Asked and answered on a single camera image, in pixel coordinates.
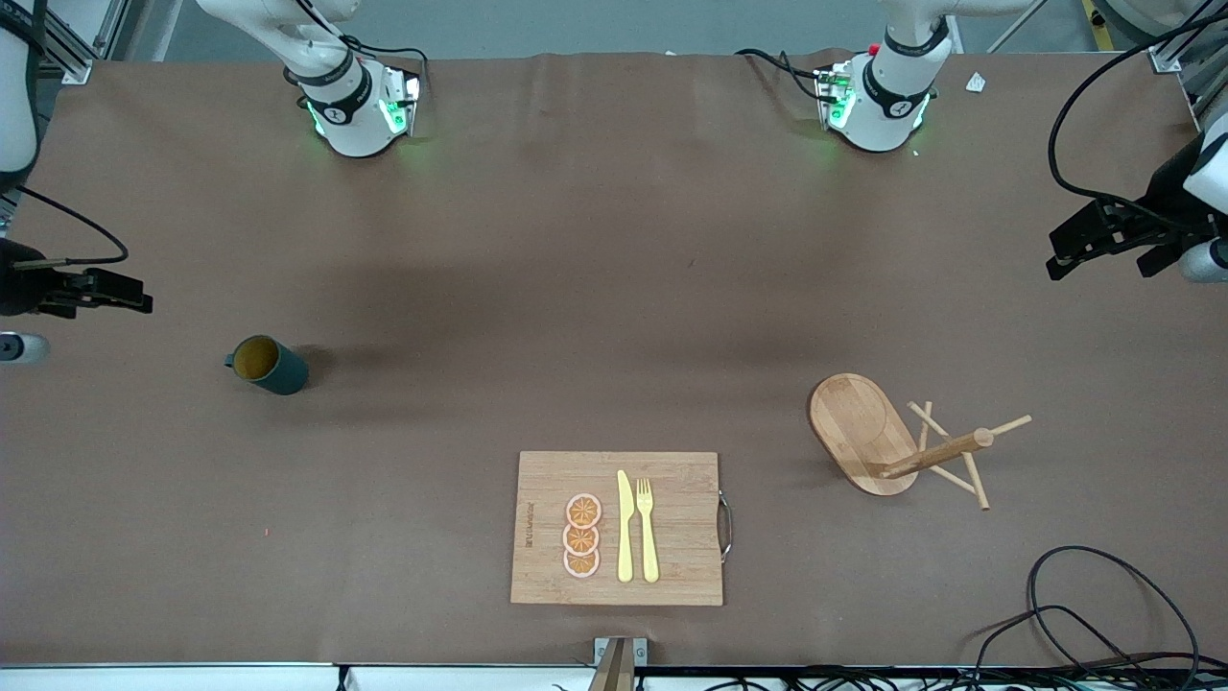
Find teal ribbed cup with handle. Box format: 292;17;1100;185
225;334;310;396

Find wooden mug tree stand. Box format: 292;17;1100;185
809;372;1033;512

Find wooden cutting board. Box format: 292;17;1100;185
509;451;735;608

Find yellow plastic fork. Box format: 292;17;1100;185
636;477;661;584

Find yellow plastic knife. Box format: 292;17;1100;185
616;469;635;584

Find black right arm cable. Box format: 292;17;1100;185
14;187;130;267

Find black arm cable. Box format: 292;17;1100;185
1048;10;1228;231
14;187;130;267

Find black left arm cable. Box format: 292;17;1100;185
1048;10;1228;231

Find aluminium frame profile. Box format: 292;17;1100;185
1146;0;1228;135
38;0;97;85

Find black loose cable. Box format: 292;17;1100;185
959;545;1202;673

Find black base cable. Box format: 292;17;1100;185
734;46;828;102
341;36;430;108

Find small metal bracket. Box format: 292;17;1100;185
593;636;649;668

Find brown wooden post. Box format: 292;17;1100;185
587;638;636;691

